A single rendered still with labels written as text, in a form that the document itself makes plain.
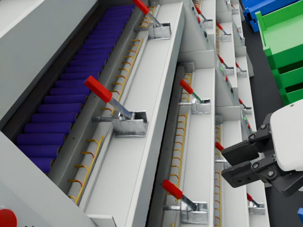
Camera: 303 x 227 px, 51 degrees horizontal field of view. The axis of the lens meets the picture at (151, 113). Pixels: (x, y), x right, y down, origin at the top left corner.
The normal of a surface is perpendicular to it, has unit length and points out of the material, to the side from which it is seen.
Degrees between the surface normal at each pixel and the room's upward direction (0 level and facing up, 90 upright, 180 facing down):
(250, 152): 90
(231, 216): 20
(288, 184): 10
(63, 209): 90
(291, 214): 0
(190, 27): 90
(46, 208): 90
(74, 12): 110
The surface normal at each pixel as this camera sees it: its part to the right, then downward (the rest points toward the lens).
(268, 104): -0.48, -0.73
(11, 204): 0.86, -0.30
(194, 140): -0.16, -0.78
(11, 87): 0.97, -0.03
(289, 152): -0.69, -0.59
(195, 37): -0.16, 0.62
